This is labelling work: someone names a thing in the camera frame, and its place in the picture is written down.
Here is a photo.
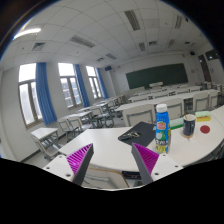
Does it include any blue plastic drink bottle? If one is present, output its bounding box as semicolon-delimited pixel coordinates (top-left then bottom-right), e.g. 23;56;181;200
155;104;171;154

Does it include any white chair behind table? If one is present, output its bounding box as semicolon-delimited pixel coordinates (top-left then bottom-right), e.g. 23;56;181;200
123;104;156;126

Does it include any blue curtain right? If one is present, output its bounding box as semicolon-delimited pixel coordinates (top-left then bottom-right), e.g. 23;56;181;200
96;68;109;99

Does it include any window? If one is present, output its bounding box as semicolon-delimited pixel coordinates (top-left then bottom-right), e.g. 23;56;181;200
86;66;102;99
18;63;42;127
58;63;82;109

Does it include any yellow green sponge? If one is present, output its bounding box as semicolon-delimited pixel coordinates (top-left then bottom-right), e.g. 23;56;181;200
195;111;211;122

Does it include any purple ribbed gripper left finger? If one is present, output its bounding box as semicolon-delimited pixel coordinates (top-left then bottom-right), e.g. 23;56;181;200
66;144;94;186

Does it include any blue curtain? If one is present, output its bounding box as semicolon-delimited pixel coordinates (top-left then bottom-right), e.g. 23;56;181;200
96;68;109;99
35;62;57;125
74;64;90;107

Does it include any fluorescent ceiling light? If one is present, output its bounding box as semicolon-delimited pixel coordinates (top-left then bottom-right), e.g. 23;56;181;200
13;28;41;40

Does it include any green chalkboard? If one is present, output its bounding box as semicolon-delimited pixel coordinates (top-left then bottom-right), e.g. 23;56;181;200
126;63;188;89

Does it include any middle window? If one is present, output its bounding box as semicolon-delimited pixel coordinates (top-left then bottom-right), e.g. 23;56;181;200
58;63;82;109

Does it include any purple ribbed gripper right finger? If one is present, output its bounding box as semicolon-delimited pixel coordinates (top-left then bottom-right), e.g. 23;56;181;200
131;143;159;185

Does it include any red round coaster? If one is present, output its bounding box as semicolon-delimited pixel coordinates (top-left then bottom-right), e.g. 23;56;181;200
200;125;210;134

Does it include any blue curtain middle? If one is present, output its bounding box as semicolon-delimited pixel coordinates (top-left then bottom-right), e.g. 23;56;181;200
74;64;90;107

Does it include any bunch of keys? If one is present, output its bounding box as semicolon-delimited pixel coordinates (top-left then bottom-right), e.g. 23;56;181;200
119;132;139;140

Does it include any blue curtain left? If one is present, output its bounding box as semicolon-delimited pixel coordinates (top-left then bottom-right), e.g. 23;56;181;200
35;62;57;125

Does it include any dark blue paper cup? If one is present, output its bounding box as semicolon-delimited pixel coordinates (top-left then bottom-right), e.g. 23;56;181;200
183;114;196;138

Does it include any left window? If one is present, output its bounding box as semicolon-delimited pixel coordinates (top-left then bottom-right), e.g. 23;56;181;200
18;63;42;127

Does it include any white student desk left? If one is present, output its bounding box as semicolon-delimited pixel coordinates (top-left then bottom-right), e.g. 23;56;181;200
30;127;61;161

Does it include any right window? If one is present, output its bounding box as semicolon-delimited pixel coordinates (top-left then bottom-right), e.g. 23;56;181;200
86;66;102;99

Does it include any black mat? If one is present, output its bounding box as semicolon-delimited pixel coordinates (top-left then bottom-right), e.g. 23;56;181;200
118;122;156;146

